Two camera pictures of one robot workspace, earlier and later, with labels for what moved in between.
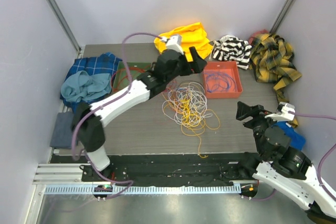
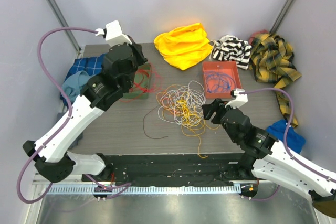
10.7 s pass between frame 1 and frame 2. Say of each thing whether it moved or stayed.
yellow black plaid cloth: stayed
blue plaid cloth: stayed
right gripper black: moved
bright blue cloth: stayed
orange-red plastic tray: stayed
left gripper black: moved
